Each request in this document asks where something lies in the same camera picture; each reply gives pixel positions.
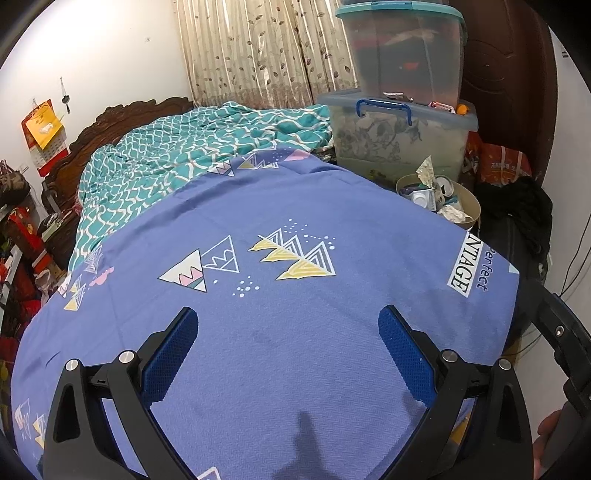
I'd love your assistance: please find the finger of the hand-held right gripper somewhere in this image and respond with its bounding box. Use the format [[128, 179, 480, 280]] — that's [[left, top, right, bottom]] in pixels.
[[531, 281, 591, 393]]

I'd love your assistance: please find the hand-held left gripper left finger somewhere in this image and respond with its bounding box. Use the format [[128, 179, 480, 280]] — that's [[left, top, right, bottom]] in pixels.
[[41, 306, 206, 480]]

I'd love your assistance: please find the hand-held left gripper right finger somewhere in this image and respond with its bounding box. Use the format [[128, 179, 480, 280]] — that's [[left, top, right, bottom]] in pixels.
[[378, 305, 536, 480]]

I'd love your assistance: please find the blue white packet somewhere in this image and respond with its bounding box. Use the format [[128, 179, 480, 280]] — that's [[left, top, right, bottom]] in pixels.
[[401, 184, 437, 210]]

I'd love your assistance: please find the beige round bin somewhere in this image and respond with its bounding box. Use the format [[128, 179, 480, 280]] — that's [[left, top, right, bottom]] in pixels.
[[396, 173, 482, 232]]

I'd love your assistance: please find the person's right hand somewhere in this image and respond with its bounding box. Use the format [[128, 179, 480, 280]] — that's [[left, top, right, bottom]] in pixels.
[[537, 410, 563, 455]]

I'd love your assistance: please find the blue printed bedsheet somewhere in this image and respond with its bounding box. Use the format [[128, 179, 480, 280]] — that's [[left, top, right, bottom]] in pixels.
[[9, 145, 522, 480]]

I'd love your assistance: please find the black cloth bag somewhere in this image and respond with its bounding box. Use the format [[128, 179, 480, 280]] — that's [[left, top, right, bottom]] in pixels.
[[475, 175, 554, 282]]

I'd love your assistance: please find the dark wooden nightstand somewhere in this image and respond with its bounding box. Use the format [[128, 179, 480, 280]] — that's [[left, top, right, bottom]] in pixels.
[[39, 210, 81, 273]]

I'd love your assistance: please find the grey metal shelf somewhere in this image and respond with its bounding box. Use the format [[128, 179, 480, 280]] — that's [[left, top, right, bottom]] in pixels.
[[0, 185, 51, 333]]

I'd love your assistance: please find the orange red plastic bag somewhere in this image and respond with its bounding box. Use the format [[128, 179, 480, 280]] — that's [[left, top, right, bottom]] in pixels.
[[466, 131, 533, 185]]

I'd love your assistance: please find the red gift bag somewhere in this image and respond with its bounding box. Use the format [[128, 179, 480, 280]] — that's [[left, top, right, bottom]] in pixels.
[[6, 207, 38, 261]]

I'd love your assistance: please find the teal patterned quilt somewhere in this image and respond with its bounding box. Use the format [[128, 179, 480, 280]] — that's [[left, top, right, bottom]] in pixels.
[[69, 102, 333, 273]]

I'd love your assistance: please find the brown handbag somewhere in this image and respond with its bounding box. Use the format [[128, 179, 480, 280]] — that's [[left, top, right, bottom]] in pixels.
[[0, 161, 28, 208]]

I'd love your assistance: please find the carved wooden headboard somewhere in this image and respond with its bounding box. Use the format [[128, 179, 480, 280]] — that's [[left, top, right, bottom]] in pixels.
[[41, 96, 195, 213]]

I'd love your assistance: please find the dark brown wooden door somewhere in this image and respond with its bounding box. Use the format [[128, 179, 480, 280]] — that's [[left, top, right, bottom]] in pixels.
[[450, 0, 555, 178]]

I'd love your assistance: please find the clear storage box teal lid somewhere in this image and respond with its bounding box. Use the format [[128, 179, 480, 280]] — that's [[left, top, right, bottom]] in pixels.
[[335, 0, 467, 108]]

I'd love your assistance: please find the beige leaf print curtain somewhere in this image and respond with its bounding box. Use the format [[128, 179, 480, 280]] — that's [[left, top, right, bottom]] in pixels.
[[173, 0, 365, 109]]

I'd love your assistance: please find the clear storage box blue handle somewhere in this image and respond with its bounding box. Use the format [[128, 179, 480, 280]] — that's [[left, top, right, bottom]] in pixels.
[[318, 89, 479, 181]]

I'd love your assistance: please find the red yellow wall calendar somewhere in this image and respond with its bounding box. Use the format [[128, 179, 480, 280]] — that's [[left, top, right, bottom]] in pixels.
[[21, 100, 70, 176]]

